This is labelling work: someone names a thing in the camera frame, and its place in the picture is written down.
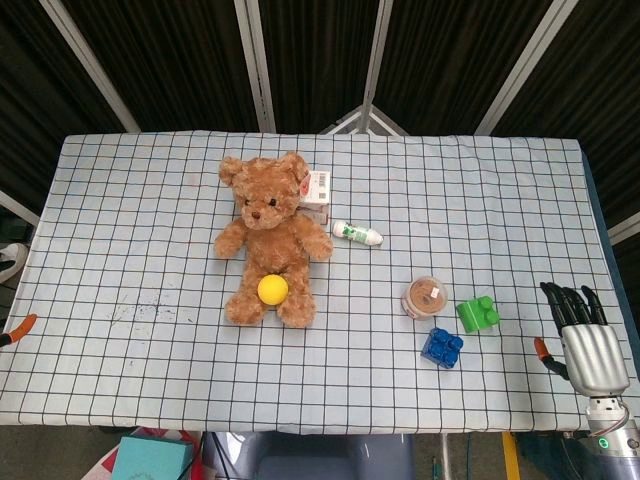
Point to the white shoe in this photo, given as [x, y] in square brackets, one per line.
[11, 260]

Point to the white triangular post foot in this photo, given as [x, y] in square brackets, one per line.
[367, 120]

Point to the yellow ball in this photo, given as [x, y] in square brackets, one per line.
[273, 289]

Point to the blue building block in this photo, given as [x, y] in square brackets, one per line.
[442, 349]

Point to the white carton box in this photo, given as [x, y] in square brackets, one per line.
[317, 187]

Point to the white partition post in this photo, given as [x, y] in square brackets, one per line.
[17, 207]
[525, 70]
[375, 55]
[257, 70]
[625, 227]
[90, 65]

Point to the teal box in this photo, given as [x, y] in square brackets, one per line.
[150, 457]

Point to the clear jar brown contents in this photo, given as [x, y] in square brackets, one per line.
[424, 297]

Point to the green building block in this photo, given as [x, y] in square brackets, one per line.
[477, 317]

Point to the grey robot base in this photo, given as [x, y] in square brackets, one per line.
[310, 457]

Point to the brown teddy bear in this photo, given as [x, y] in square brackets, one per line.
[275, 240]

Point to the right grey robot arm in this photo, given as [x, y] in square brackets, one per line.
[615, 440]

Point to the white green plastic bottle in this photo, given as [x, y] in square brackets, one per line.
[357, 232]

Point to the yellow floor strip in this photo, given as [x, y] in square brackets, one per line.
[511, 457]

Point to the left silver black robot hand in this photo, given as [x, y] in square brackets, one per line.
[20, 330]

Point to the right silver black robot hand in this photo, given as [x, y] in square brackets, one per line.
[595, 355]

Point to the blue checkered tablecloth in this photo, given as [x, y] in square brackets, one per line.
[150, 200]

